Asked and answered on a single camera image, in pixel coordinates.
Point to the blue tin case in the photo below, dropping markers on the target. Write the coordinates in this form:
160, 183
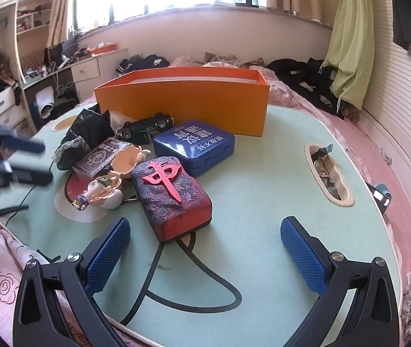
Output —
198, 146

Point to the teal tape dispenser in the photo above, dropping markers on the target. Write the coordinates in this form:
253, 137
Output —
381, 196

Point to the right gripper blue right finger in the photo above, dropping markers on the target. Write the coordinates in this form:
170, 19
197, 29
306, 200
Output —
373, 317

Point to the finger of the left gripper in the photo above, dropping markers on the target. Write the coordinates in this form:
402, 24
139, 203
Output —
24, 175
9, 139

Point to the black striped clothes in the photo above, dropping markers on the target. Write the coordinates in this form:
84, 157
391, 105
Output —
137, 62

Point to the red mahjong tile block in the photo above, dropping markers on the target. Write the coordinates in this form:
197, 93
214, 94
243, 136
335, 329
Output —
173, 201

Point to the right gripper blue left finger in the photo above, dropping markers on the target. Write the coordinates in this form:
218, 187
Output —
39, 318

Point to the orange cardboard box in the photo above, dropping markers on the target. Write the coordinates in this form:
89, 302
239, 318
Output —
229, 98

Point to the white drawer cabinet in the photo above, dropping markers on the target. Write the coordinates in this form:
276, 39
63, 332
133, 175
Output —
51, 96

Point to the anime doll figure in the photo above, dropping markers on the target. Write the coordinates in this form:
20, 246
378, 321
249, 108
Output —
105, 191

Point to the small black binder clip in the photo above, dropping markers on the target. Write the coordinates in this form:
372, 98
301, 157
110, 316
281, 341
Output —
322, 152

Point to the black clothes pile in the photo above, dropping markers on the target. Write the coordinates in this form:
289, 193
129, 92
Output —
311, 81

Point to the brown card deck box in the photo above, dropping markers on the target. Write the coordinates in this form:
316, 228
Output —
100, 157

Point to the green hanging garment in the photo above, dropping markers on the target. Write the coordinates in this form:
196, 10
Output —
351, 50

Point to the black lace cloth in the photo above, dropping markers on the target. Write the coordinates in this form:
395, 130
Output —
88, 131

